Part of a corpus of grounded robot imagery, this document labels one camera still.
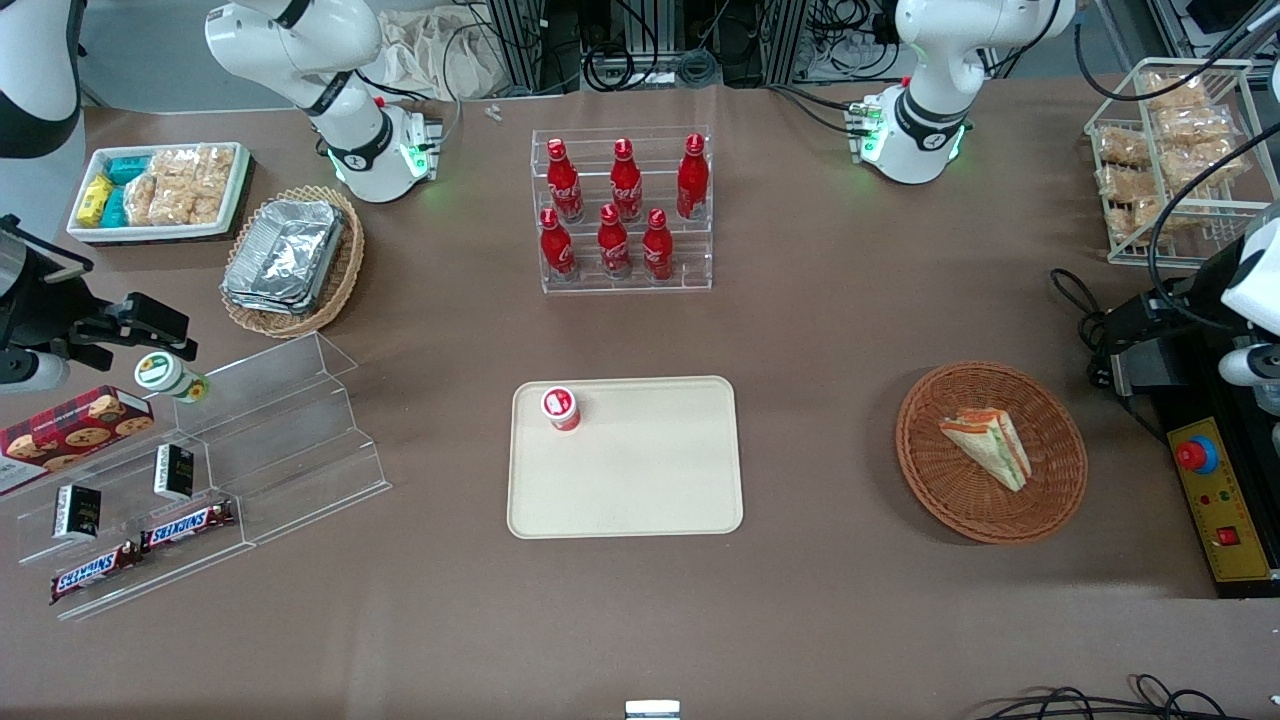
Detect white rectangular snack tray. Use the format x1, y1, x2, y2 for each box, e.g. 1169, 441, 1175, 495
67, 142, 253, 246

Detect red cola bottle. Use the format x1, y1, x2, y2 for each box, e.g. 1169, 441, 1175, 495
546, 138, 585, 223
598, 204, 633, 280
677, 133, 710, 221
610, 138, 644, 223
540, 207, 578, 281
642, 208, 675, 282

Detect triangle sandwich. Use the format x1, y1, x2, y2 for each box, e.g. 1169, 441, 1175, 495
938, 408, 1032, 493

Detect stack of foil trays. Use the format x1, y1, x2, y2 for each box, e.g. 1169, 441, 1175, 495
222, 198, 347, 317

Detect yellow control panel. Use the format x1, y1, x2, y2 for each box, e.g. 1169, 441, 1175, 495
1167, 417, 1279, 584

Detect green white lidded cup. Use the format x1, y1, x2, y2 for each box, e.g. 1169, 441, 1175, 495
135, 352, 210, 405

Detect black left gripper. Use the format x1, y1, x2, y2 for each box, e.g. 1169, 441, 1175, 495
1103, 280, 1219, 347

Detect snickers chocolate bar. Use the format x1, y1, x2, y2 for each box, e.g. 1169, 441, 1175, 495
140, 500, 237, 554
50, 542, 144, 606

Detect grey black adapter box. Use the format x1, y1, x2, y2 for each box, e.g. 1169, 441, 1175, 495
1110, 338, 1187, 399

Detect aluminium frame rack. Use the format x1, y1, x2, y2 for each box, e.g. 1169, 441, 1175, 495
485, 0, 586, 97

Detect round brown wicker basket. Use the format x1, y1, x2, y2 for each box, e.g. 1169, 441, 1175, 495
895, 361, 1088, 545

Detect yellow snack packet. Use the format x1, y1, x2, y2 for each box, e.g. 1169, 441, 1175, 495
77, 175, 116, 229

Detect clear acrylic bottle rack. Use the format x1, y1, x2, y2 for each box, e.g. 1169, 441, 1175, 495
530, 125, 713, 294

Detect black appliance housing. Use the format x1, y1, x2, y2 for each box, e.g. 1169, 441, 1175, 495
1150, 330, 1280, 601

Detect clear acrylic stepped shelf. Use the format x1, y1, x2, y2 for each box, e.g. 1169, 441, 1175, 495
172, 332, 392, 547
0, 398, 253, 622

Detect white wire basket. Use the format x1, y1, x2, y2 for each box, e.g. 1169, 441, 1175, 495
1085, 58, 1280, 267

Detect oval tan wicker basket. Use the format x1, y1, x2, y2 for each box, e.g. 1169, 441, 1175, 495
220, 185, 366, 339

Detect small black box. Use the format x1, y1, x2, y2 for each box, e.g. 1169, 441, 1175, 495
153, 444, 196, 502
53, 484, 103, 543

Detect beige plastic tray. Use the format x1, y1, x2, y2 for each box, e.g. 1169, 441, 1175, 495
507, 376, 745, 539

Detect red plaid cookie box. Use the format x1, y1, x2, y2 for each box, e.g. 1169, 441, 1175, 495
0, 386, 156, 497

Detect black floor cables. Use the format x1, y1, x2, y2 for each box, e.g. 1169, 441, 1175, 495
975, 674, 1280, 720

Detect red white lidded cup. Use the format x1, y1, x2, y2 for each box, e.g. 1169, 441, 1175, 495
541, 386, 582, 432

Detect black base cables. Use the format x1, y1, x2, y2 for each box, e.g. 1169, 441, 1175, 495
768, 84, 863, 137

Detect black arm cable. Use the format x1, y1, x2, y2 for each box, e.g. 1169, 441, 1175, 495
1148, 125, 1280, 301

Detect beige cloth bag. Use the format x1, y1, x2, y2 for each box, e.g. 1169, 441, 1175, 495
375, 5, 513, 101

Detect black power cable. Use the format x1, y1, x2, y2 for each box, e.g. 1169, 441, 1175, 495
1050, 268, 1113, 389

